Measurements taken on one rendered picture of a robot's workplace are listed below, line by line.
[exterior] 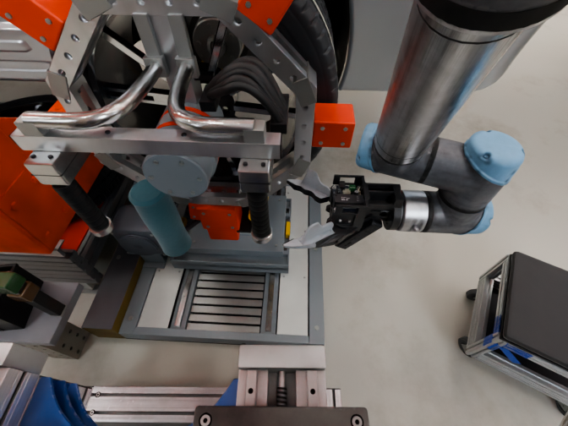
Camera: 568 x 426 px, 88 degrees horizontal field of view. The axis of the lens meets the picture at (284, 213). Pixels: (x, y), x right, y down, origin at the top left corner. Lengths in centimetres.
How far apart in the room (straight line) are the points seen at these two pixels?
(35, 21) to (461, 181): 74
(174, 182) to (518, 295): 111
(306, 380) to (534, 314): 90
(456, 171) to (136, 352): 128
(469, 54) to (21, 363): 72
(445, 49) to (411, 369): 124
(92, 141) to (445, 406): 134
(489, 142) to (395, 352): 102
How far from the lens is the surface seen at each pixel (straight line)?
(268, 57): 60
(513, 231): 193
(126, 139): 52
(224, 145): 47
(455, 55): 25
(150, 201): 76
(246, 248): 122
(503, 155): 49
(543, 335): 124
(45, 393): 72
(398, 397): 134
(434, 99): 30
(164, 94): 82
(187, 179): 62
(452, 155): 49
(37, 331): 108
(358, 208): 51
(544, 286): 133
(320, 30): 68
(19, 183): 99
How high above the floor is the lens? 127
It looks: 53 degrees down
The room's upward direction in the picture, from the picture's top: straight up
